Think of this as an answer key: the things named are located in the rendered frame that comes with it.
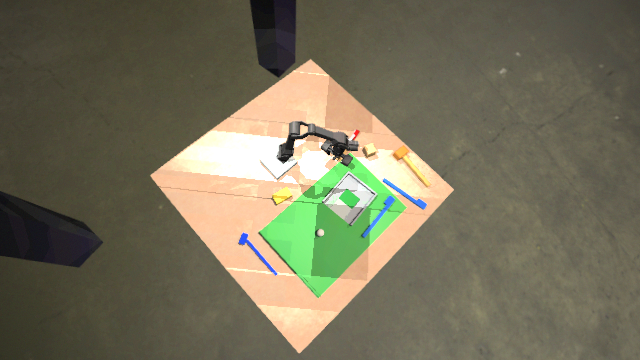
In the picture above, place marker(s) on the yellow rectangular block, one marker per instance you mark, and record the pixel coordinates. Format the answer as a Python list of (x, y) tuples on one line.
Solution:
[(282, 195)]

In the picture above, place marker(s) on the brown wooden mallet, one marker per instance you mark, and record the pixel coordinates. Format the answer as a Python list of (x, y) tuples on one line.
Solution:
[(400, 153)]

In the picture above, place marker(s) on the green putting mat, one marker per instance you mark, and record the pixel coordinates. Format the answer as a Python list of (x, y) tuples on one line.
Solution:
[(322, 260)]

